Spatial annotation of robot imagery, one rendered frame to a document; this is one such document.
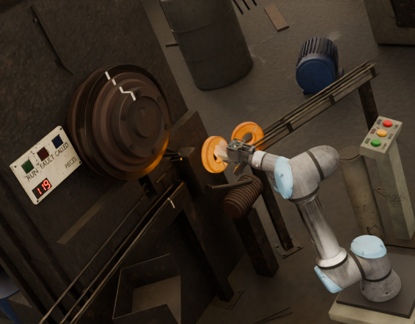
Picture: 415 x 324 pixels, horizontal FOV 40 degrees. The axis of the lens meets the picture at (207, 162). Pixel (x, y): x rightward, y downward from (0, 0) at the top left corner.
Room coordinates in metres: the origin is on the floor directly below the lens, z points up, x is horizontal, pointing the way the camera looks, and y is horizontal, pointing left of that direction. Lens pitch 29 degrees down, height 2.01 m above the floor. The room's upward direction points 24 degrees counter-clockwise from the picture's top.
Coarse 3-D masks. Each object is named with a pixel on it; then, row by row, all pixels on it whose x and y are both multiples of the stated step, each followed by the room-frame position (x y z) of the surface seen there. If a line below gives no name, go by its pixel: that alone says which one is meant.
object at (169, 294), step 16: (160, 256) 1.80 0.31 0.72; (128, 272) 1.83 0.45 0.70; (144, 272) 1.82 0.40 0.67; (160, 272) 1.80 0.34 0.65; (176, 272) 1.79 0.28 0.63; (128, 288) 1.80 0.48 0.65; (144, 288) 1.81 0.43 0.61; (160, 288) 1.77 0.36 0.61; (176, 288) 1.73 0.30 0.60; (128, 304) 1.73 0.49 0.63; (144, 304) 1.73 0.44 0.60; (160, 304) 1.69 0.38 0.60; (176, 304) 1.66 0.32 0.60; (128, 320) 1.57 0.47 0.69; (144, 320) 1.56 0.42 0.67; (160, 320) 1.55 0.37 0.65; (176, 320) 1.59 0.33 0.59
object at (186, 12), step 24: (168, 0) 4.90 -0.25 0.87; (192, 0) 4.78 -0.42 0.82; (216, 0) 4.81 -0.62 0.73; (192, 24) 4.80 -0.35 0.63; (216, 24) 4.78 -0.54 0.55; (192, 48) 4.85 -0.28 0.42; (216, 48) 4.78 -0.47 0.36; (240, 48) 4.85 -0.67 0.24; (192, 72) 4.97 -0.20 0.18; (216, 72) 4.79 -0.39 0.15; (240, 72) 4.80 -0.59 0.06
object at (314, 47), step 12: (312, 48) 4.00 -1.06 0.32; (324, 48) 3.98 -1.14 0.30; (336, 48) 4.04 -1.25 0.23; (300, 60) 3.99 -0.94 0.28; (312, 60) 3.82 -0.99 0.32; (324, 60) 3.78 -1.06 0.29; (336, 60) 3.89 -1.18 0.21; (300, 72) 3.85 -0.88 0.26; (312, 72) 3.81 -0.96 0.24; (324, 72) 3.77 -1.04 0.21; (336, 72) 3.89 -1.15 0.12; (300, 84) 3.88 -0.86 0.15; (312, 84) 3.82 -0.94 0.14; (324, 84) 3.78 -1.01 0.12; (336, 84) 3.88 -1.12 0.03
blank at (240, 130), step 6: (240, 126) 2.41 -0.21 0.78; (246, 126) 2.40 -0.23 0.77; (252, 126) 2.40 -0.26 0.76; (258, 126) 2.41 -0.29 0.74; (234, 132) 2.40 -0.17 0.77; (240, 132) 2.39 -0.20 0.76; (246, 132) 2.40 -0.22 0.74; (252, 132) 2.40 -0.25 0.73; (258, 132) 2.41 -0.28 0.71; (240, 138) 2.39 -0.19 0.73; (252, 138) 2.43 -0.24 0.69; (258, 138) 2.41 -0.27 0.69
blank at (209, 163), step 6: (210, 138) 2.18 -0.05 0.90; (216, 138) 2.19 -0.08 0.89; (222, 138) 2.21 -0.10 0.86; (204, 144) 2.17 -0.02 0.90; (210, 144) 2.15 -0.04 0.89; (216, 144) 2.18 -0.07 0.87; (204, 150) 2.14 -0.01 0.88; (210, 150) 2.14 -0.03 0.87; (204, 156) 2.13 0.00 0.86; (210, 156) 2.13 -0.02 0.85; (204, 162) 2.13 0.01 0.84; (210, 162) 2.12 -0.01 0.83; (216, 162) 2.15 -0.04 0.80; (222, 162) 2.17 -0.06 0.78; (210, 168) 2.12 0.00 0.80; (216, 168) 2.14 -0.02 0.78; (222, 168) 2.16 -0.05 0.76
